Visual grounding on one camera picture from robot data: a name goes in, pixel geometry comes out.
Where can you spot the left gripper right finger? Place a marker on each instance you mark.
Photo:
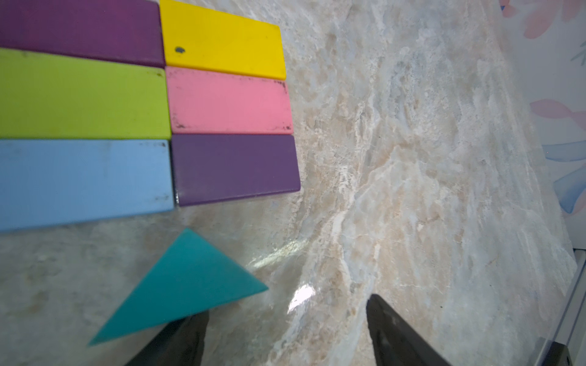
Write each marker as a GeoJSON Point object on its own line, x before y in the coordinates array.
{"type": "Point", "coordinates": [394, 341]}

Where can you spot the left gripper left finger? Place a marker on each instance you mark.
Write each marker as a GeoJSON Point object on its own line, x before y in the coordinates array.
{"type": "Point", "coordinates": [180, 342]}

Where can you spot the teal wedge block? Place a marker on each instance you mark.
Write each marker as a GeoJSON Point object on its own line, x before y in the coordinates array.
{"type": "Point", "coordinates": [191, 277]}

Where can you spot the purple rectangular block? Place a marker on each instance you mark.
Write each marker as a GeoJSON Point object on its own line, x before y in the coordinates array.
{"type": "Point", "coordinates": [209, 168]}

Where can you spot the light blue rectangular block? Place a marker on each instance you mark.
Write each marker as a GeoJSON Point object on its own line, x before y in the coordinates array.
{"type": "Point", "coordinates": [55, 182]}

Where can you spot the pink rectangular block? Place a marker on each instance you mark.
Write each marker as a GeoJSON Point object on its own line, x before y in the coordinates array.
{"type": "Point", "coordinates": [204, 102]}

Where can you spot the lime green small block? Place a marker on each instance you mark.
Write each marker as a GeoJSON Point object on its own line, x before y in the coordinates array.
{"type": "Point", "coordinates": [46, 96]}

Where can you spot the yellow small block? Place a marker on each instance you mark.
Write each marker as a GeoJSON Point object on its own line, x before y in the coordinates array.
{"type": "Point", "coordinates": [204, 39]}

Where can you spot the dark purple small block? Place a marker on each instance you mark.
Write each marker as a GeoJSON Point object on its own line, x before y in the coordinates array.
{"type": "Point", "coordinates": [116, 31]}

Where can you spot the aluminium front rail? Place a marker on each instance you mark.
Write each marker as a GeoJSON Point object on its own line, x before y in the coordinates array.
{"type": "Point", "coordinates": [565, 345]}

